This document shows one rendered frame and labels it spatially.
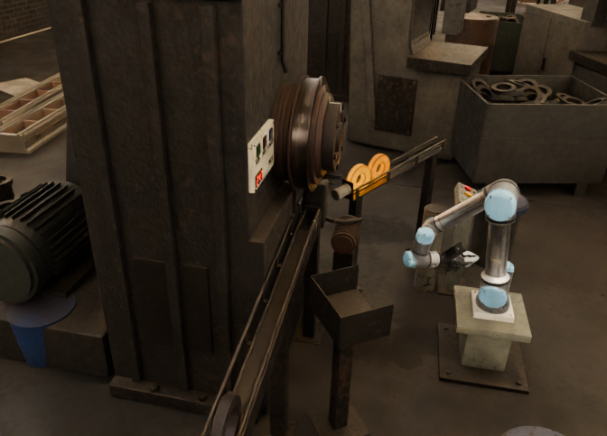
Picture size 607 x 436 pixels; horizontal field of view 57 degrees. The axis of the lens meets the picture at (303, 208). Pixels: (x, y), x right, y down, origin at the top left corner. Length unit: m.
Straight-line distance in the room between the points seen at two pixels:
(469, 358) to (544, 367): 0.39
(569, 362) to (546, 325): 0.28
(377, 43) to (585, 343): 2.91
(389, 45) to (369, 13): 0.31
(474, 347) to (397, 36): 2.88
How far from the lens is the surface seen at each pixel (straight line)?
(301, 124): 2.07
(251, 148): 1.84
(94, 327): 2.71
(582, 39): 5.86
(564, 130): 4.53
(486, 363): 2.85
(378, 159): 2.93
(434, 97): 4.89
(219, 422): 1.59
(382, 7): 4.88
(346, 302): 2.15
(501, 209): 2.29
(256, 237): 2.02
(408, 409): 2.63
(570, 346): 3.21
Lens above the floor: 1.92
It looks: 28 degrees down
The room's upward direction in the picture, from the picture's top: 2 degrees clockwise
